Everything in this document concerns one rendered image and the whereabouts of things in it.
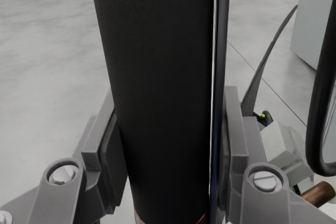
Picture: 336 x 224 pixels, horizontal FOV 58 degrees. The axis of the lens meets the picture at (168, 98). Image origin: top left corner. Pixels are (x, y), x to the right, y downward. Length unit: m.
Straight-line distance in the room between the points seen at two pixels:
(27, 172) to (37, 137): 0.37
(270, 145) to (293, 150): 0.04
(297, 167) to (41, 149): 2.12
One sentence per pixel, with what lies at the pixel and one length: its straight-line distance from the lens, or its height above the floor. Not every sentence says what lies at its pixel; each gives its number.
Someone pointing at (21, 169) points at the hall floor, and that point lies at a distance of 2.42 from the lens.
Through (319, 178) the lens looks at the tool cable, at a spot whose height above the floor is 1.37.
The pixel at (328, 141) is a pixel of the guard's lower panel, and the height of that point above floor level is 0.37.
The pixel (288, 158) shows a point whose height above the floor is 1.15.
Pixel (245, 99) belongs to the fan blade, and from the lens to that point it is 0.38.
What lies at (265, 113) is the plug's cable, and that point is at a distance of 0.72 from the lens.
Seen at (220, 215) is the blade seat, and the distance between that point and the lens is 0.44.
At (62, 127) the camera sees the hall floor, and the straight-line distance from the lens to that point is 2.65.
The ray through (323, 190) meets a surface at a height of 1.37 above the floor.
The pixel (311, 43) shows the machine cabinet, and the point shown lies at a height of 0.27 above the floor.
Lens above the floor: 1.56
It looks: 34 degrees down
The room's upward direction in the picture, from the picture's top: 4 degrees counter-clockwise
